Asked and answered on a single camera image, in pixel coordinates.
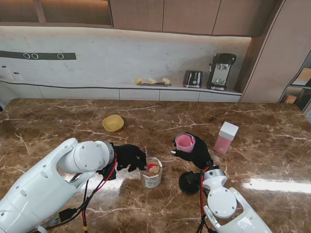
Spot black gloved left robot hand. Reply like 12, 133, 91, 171
113, 144, 148, 173

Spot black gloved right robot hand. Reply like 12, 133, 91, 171
171, 133, 214, 170

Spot pink measuring cup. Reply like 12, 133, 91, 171
174, 134, 196, 153

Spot black round jar lid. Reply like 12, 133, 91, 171
178, 171, 203, 195

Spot clear labelled grain jar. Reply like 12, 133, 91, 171
140, 157, 163, 189

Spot pink container with white lid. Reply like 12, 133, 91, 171
213, 121, 240, 155

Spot yellow plastic bowl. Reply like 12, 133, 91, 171
102, 115, 124, 133

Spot white counter with drawers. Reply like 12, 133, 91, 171
0, 79, 243, 102

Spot black and steel toaster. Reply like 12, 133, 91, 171
182, 69, 204, 89

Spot dark wooden cutting board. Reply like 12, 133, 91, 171
139, 82, 172, 87

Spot black espresso machine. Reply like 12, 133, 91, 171
206, 52, 237, 92

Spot tall wooden side panel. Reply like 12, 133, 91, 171
239, 0, 311, 104

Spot open shelf unit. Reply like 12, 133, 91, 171
278, 50, 311, 115

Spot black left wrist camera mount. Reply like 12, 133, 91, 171
97, 166, 117, 181

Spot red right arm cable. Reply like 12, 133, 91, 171
197, 166, 211, 233

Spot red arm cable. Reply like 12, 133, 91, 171
81, 152, 119, 233
197, 166, 211, 233

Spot red left arm cable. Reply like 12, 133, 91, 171
81, 152, 119, 233

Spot black wall socket strip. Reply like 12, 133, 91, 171
0, 50, 77, 61

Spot wooden wall cabinet doors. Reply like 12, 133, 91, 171
109, 0, 279, 37

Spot open lit wall cabinet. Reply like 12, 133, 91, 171
0, 0, 114, 28

